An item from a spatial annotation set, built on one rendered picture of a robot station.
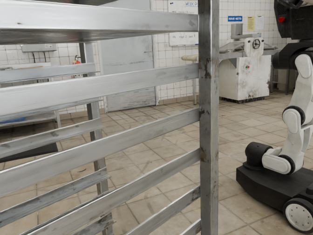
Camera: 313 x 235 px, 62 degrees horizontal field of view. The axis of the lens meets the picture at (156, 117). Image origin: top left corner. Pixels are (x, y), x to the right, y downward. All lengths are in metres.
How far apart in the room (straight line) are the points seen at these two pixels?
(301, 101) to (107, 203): 1.59
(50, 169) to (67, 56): 4.37
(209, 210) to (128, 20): 0.43
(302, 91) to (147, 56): 3.67
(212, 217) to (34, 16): 0.52
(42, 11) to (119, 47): 4.60
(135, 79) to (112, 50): 4.47
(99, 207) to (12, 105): 0.20
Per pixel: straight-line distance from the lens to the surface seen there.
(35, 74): 0.78
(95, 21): 0.38
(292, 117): 1.86
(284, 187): 1.98
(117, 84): 0.39
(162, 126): 0.47
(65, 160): 0.37
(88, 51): 0.86
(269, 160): 2.03
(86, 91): 0.37
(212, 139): 0.56
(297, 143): 1.94
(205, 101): 0.54
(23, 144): 0.80
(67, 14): 0.36
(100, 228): 1.02
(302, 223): 1.87
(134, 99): 5.07
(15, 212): 0.86
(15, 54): 4.68
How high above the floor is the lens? 1.10
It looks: 15 degrees down
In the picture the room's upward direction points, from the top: 3 degrees counter-clockwise
